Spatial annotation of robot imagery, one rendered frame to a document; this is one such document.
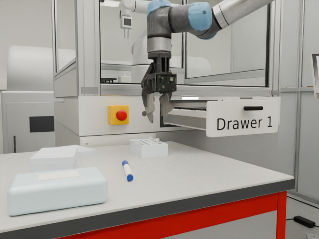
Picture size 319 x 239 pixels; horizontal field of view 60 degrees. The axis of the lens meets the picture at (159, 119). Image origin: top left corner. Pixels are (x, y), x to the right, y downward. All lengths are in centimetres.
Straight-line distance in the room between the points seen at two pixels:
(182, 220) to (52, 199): 23
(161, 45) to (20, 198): 57
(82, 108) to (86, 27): 29
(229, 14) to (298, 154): 222
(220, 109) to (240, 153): 57
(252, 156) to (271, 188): 81
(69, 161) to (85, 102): 44
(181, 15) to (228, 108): 31
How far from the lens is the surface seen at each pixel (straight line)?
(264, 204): 67
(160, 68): 81
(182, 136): 119
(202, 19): 81
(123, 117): 100
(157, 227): 53
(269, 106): 101
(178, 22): 83
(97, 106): 104
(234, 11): 92
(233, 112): 90
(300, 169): 298
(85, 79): 104
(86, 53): 105
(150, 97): 86
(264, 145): 151
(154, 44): 84
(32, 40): 430
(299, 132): 293
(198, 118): 92
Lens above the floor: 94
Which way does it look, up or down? 4 degrees down
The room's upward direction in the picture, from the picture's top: straight up
